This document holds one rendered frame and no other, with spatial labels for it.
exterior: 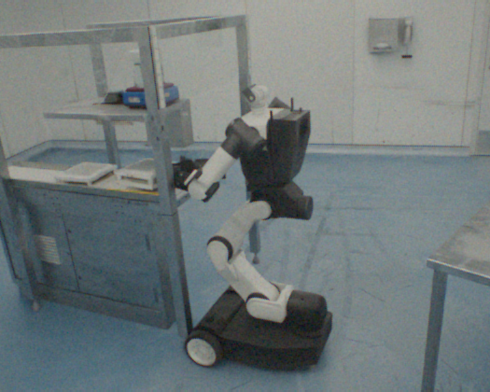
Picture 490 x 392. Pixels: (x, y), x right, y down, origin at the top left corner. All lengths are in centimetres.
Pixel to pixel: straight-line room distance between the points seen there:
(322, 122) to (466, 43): 169
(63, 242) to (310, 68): 359
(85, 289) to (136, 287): 40
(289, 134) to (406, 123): 378
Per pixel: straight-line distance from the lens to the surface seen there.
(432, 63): 564
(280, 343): 247
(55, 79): 704
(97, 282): 303
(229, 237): 241
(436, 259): 180
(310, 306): 243
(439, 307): 190
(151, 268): 271
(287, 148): 207
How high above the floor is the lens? 171
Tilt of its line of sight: 22 degrees down
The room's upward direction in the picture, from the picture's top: 4 degrees counter-clockwise
